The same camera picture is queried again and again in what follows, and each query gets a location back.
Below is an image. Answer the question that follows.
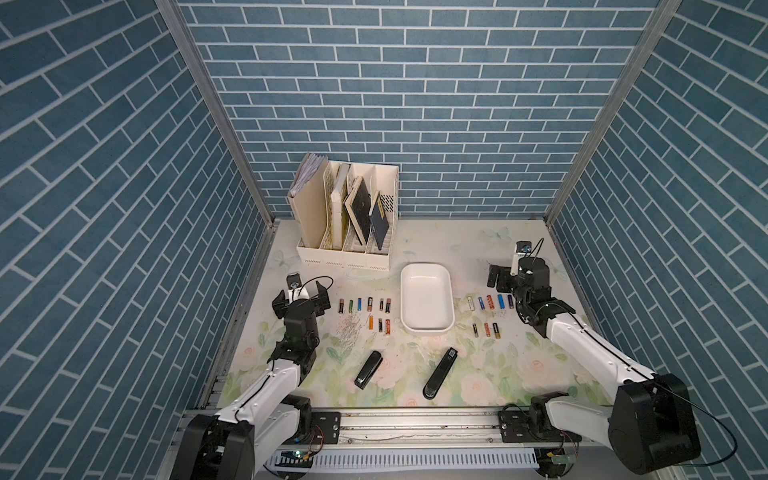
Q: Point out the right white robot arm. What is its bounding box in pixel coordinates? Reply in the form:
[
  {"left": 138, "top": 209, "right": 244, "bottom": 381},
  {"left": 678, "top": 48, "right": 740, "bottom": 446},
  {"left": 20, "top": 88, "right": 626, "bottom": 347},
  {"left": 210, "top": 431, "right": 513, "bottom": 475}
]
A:
[{"left": 488, "top": 256, "right": 701, "bottom": 475}]

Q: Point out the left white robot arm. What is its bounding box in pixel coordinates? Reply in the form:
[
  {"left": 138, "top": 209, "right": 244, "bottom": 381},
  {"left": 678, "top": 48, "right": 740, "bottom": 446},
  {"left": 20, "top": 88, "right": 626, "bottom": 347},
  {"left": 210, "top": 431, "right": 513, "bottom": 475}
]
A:
[{"left": 170, "top": 273, "right": 331, "bottom": 479}]

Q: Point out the white plastic storage box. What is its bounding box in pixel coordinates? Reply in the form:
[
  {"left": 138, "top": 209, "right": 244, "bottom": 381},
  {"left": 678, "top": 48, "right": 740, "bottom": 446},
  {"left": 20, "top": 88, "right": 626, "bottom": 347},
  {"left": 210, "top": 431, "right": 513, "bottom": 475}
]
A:
[{"left": 400, "top": 263, "right": 455, "bottom": 336}]

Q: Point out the floral table mat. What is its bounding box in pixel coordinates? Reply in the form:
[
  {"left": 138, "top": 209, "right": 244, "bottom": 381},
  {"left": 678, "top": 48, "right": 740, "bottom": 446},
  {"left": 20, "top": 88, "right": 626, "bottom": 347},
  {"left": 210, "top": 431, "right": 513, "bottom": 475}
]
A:
[{"left": 217, "top": 219, "right": 607, "bottom": 408}]

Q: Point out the beige desktop file organizer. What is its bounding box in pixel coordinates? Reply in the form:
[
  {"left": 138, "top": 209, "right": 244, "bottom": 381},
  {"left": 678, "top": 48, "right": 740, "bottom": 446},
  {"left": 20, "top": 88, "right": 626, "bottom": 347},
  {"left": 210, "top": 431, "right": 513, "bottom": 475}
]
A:
[{"left": 287, "top": 153, "right": 400, "bottom": 271}]

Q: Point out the dark blue notebook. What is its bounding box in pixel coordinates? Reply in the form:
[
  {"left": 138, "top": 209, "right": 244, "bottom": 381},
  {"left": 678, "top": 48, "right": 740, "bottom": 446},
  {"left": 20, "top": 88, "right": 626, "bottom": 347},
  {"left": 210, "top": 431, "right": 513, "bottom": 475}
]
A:
[{"left": 370, "top": 192, "right": 389, "bottom": 250}]

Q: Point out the long black stapler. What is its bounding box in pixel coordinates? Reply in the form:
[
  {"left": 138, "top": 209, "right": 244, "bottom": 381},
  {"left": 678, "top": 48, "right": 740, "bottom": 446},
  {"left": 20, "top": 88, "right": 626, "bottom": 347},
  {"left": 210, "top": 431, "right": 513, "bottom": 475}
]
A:
[{"left": 422, "top": 347, "right": 458, "bottom": 400}]

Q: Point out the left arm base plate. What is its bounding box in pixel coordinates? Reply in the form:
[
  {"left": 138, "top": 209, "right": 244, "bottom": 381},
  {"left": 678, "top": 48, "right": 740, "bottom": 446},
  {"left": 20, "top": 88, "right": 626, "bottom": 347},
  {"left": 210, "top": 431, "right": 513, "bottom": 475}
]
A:
[{"left": 283, "top": 411, "right": 341, "bottom": 447}]

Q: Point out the aluminium mounting rail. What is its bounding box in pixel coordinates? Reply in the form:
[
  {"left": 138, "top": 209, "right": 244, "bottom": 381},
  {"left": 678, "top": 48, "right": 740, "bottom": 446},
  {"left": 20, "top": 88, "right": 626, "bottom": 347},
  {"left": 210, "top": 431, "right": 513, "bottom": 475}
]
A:
[{"left": 170, "top": 406, "right": 667, "bottom": 451}]

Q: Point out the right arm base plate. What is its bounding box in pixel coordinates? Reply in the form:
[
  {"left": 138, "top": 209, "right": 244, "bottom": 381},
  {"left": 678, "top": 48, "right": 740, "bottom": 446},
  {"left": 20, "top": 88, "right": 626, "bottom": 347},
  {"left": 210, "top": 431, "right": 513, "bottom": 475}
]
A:
[{"left": 498, "top": 408, "right": 582, "bottom": 444}]

